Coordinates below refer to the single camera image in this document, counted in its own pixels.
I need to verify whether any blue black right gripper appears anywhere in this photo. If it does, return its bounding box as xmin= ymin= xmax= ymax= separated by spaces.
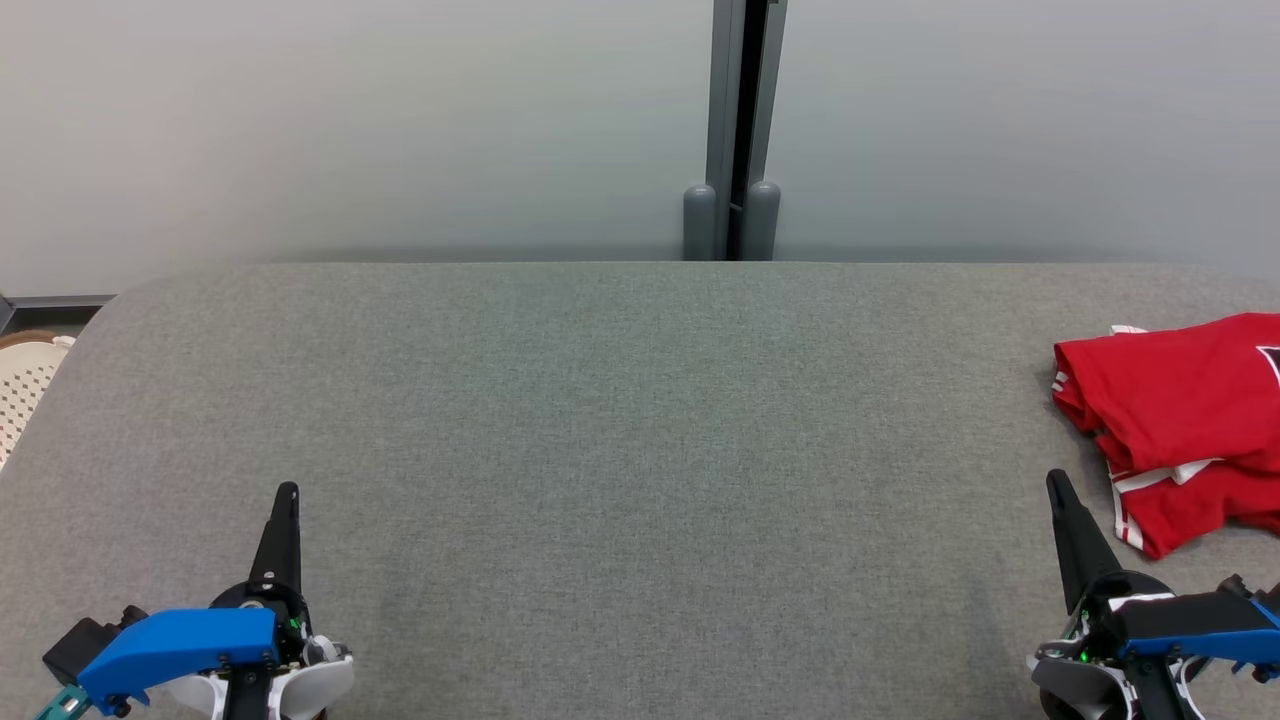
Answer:
xmin=1045 ymin=468 xmax=1280 ymax=720

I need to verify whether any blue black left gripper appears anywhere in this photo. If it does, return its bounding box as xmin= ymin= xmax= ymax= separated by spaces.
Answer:
xmin=78 ymin=482 xmax=311 ymax=720

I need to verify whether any red garment with white stripe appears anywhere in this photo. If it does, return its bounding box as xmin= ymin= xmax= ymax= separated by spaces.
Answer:
xmin=1108 ymin=455 xmax=1280 ymax=561

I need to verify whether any red shirt with white sleeves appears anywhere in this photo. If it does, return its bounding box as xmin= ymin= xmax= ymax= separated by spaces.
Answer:
xmin=1050 ymin=312 xmax=1280 ymax=479

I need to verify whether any cream perforated laundry basket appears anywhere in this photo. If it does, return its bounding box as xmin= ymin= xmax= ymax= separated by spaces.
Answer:
xmin=0 ymin=330 xmax=76 ymax=471

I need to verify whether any left black cable green plug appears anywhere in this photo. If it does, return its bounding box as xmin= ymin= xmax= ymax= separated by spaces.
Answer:
xmin=35 ymin=685 xmax=91 ymax=720

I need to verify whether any grey rounded post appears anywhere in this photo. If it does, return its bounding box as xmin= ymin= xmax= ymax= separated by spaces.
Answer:
xmin=742 ymin=180 xmax=782 ymax=261
xmin=683 ymin=183 xmax=719 ymax=261

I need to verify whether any grey vertical door frame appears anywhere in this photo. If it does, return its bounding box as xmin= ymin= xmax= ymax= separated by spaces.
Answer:
xmin=705 ymin=0 xmax=789 ymax=261

